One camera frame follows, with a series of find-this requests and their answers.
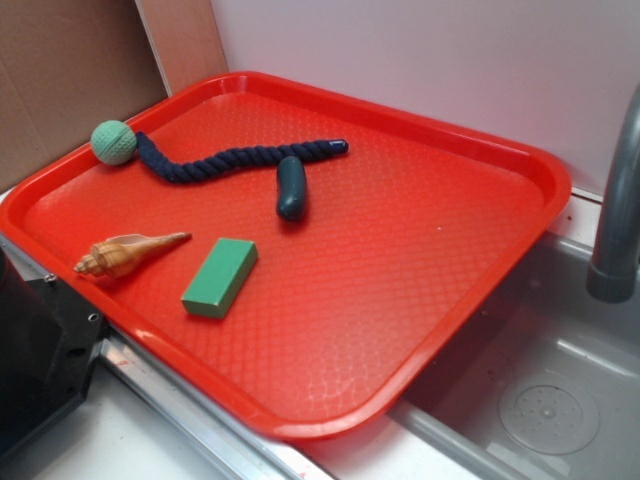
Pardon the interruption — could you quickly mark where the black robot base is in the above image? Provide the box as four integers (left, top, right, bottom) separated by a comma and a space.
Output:
1, 253, 105, 460

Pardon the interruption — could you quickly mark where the brown spiral shell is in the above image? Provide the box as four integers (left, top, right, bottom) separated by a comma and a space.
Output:
74, 232, 192, 278

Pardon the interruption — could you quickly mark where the dark green toy cucumber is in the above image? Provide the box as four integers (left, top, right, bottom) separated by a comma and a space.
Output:
276, 156, 308, 222

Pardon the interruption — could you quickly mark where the red plastic tray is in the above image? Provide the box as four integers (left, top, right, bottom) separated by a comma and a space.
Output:
1, 73, 571, 441

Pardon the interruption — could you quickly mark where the green wooden block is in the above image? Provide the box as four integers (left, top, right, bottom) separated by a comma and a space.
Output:
181, 238, 258, 319

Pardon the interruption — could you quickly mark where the green textured ball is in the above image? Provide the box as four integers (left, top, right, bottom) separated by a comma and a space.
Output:
90, 120, 137, 166

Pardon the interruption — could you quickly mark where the grey toy sink basin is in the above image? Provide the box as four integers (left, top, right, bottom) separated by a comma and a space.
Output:
294, 230, 640, 480

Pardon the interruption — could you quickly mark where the round sink drain cover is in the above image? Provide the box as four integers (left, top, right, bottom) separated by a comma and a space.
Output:
498, 374, 600, 455

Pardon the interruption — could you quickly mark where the grey toy faucet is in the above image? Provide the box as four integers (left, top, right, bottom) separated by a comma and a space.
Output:
586, 91, 639, 303

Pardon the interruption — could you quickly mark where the brown cardboard panel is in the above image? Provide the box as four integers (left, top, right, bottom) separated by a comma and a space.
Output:
1, 1, 227, 191

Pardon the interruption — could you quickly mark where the dark blue rope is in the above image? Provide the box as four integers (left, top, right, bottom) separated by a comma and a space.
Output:
134, 130, 350, 186

